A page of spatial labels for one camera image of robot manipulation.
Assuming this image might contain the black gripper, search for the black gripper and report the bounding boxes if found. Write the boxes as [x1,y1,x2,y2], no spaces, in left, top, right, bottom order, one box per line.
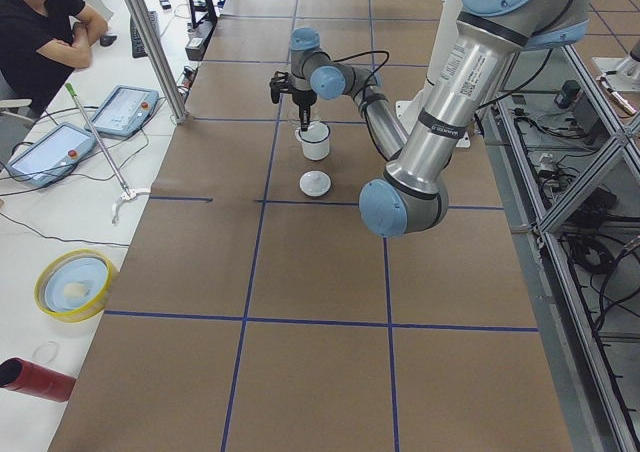
[292,89,317,131]

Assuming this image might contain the clear plastic funnel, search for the clear plastic funnel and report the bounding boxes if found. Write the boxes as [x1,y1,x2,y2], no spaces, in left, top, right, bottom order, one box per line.
[285,106,301,131]

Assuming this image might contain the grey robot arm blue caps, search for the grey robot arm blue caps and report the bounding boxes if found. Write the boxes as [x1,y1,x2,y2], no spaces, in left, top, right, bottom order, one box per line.
[284,0,589,237]

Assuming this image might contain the white enamel mug blue rim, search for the white enamel mug blue rim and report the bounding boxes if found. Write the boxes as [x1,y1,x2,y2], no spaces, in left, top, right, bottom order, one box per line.
[295,121,331,161]

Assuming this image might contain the white round lid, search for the white round lid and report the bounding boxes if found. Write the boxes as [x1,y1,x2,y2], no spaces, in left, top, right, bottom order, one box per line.
[299,170,332,198]

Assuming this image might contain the black keyboard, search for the black keyboard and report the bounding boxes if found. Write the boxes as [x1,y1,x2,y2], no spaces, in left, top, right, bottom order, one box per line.
[129,18,147,59]

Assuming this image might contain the far teach pendant tablet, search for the far teach pendant tablet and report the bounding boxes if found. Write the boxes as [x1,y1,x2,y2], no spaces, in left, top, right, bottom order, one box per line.
[91,85,159,138]

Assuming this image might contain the teach pendant tablet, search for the teach pendant tablet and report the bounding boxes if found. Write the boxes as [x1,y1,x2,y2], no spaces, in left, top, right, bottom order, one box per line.
[7,122,97,187]
[91,85,159,138]

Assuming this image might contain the reacher grabber stick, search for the reacher grabber stick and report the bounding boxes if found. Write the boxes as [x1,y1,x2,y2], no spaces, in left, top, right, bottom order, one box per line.
[65,82,151,225]

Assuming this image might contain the black computer mouse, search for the black computer mouse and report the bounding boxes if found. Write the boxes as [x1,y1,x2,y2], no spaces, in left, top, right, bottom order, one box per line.
[99,33,117,47]

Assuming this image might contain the near teach pendant tablet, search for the near teach pendant tablet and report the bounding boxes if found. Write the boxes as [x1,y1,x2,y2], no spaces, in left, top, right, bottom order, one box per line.
[7,122,97,187]

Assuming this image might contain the black power adapter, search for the black power adapter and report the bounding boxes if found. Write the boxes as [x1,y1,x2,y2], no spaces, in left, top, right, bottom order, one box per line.
[554,79,581,110]

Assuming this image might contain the person in black shirt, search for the person in black shirt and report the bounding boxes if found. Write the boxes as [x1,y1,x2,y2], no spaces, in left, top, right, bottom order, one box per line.
[1,0,108,115]

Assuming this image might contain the yellow rimmed bowl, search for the yellow rimmed bowl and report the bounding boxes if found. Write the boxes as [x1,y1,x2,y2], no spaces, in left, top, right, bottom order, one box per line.
[34,249,118,323]

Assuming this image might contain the red cylinder tube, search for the red cylinder tube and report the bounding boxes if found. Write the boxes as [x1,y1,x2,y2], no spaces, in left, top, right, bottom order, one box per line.
[1,357,76,402]

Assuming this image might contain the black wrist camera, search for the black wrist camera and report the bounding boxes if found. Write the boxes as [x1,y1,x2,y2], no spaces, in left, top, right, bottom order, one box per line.
[269,71,293,104]

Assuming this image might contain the aluminium frame post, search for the aluminium frame post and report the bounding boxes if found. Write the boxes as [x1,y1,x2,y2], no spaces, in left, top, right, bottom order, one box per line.
[124,0,188,124]

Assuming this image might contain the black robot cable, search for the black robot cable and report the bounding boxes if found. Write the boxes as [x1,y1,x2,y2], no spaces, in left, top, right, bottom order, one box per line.
[334,49,554,123]

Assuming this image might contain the aluminium frame rail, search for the aluminium frame rail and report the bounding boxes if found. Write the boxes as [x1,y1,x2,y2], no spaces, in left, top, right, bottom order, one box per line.
[485,47,639,451]

